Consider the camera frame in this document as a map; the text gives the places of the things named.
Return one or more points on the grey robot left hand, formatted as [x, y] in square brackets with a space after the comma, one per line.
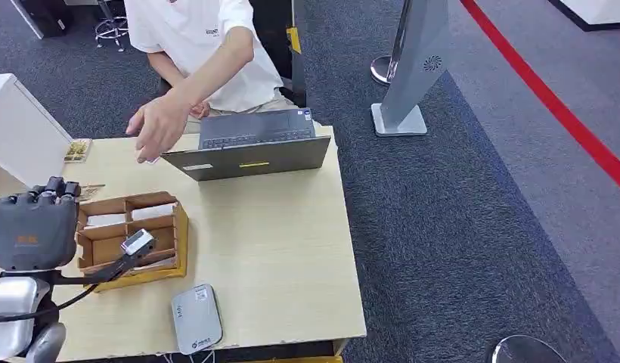
[32, 230]

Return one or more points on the person's left hand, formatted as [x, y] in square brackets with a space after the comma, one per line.
[159, 125]

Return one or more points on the person's right hand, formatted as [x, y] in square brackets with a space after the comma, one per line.
[201, 109]

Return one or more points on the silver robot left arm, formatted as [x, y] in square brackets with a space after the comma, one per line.
[12, 310]

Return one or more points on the grey laptop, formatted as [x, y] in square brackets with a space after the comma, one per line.
[250, 160]

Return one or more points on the white card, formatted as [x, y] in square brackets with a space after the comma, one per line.
[105, 220]
[153, 211]

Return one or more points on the person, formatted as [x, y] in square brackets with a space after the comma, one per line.
[190, 35]

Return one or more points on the black chair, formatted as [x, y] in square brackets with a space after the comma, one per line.
[275, 45]

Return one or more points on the white cabinet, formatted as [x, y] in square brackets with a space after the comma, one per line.
[19, 125]

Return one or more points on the chrome stool base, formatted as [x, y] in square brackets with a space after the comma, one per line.
[112, 27]

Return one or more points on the wooden card box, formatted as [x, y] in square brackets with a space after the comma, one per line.
[169, 240]

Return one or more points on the black cabinet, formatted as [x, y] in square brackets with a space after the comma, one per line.
[42, 15]

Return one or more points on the flat grey card reader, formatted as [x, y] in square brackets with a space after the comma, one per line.
[197, 319]

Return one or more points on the silver kiosk stand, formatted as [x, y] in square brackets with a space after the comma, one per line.
[415, 65]

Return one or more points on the chrome round base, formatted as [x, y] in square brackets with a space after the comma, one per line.
[528, 350]

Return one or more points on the white platform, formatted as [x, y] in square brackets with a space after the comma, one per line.
[598, 11]

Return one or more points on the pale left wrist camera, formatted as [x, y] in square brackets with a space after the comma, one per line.
[138, 242]

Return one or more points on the chrome stanchion post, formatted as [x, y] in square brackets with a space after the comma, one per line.
[387, 65]

